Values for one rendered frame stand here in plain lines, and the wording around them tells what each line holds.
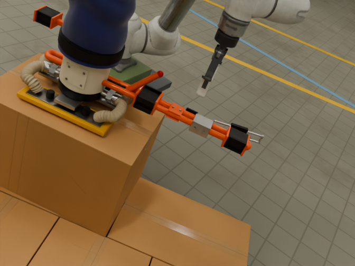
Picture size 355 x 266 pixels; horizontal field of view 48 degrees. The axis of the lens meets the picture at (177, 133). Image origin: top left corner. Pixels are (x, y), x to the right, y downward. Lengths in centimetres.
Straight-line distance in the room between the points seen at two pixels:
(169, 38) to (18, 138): 95
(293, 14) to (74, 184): 96
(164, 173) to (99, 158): 147
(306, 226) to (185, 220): 146
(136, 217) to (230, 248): 44
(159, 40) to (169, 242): 100
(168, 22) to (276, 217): 164
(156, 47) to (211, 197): 120
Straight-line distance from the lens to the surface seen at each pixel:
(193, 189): 282
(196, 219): 186
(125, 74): 210
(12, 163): 163
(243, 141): 142
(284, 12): 131
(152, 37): 210
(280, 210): 309
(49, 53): 154
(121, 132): 149
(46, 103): 148
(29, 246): 159
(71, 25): 135
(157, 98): 142
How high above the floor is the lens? 184
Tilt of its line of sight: 35 degrees down
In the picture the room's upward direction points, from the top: 24 degrees clockwise
